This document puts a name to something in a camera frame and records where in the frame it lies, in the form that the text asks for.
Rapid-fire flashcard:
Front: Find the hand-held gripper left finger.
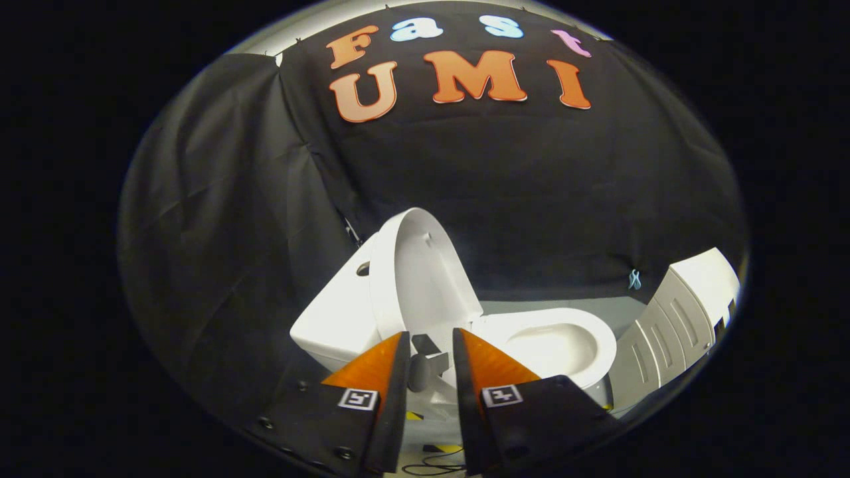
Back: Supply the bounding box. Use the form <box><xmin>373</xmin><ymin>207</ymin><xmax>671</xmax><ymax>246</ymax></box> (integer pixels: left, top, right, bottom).
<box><xmin>242</xmin><ymin>331</ymin><xmax>412</xmax><ymax>476</ymax></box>

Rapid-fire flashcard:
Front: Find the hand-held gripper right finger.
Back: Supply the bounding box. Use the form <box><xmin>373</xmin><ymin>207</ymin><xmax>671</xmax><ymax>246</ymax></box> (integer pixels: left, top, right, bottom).
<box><xmin>452</xmin><ymin>327</ymin><xmax>623</xmax><ymax>476</ymax></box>

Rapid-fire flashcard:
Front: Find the white toilet lid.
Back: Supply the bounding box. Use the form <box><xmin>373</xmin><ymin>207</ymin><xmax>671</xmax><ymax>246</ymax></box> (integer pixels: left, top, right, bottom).
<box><xmin>369</xmin><ymin>207</ymin><xmax>484</xmax><ymax>347</ymax></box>

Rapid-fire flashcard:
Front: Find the white toilet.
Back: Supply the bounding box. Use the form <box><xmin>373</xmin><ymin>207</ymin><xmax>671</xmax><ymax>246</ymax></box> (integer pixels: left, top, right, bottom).
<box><xmin>290</xmin><ymin>232</ymin><xmax>618</xmax><ymax>426</ymax></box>

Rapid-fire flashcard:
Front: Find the yellow black floor tape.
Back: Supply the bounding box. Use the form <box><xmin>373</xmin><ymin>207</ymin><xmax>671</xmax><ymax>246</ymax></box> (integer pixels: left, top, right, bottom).
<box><xmin>405</xmin><ymin>410</ymin><xmax>466</xmax><ymax>456</ymax></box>

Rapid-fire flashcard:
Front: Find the black backdrop cloth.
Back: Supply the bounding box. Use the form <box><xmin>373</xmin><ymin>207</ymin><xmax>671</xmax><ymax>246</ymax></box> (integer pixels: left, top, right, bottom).
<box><xmin>118</xmin><ymin>0</ymin><xmax>748</xmax><ymax>426</ymax></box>

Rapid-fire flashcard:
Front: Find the white ribbed panel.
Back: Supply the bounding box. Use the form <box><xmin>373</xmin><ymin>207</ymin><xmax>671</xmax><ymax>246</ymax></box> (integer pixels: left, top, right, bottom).
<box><xmin>608</xmin><ymin>248</ymin><xmax>742</xmax><ymax>414</ymax></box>

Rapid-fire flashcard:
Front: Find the tangle of black cables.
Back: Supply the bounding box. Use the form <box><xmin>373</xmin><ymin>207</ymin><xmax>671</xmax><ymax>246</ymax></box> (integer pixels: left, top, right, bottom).
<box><xmin>402</xmin><ymin>446</ymin><xmax>467</xmax><ymax>477</ymax></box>

